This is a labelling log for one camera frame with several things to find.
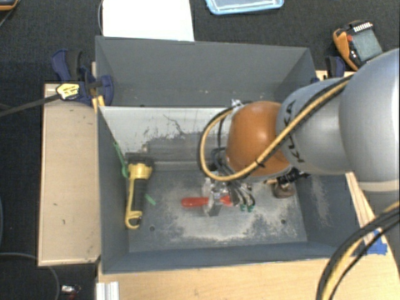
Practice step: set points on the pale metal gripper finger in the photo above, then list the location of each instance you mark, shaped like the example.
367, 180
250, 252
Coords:
214, 207
207, 190

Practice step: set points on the grey metal bin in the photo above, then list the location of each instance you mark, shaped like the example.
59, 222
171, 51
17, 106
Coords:
193, 73

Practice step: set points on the pale wood board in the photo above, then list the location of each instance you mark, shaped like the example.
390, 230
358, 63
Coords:
70, 180

